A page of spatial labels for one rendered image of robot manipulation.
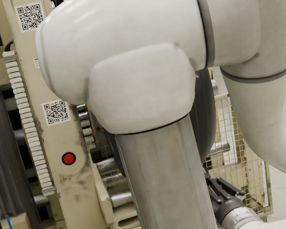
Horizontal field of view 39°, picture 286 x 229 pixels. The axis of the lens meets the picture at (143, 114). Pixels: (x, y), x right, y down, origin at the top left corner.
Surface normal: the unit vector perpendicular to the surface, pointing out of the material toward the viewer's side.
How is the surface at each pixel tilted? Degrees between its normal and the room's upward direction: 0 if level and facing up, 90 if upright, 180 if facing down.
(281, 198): 0
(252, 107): 117
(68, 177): 90
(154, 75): 90
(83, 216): 90
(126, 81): 90
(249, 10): 103
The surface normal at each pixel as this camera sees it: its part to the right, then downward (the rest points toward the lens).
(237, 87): -0.60, 0.71
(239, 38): 0.30, 0.60
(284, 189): -0.18, -0.93
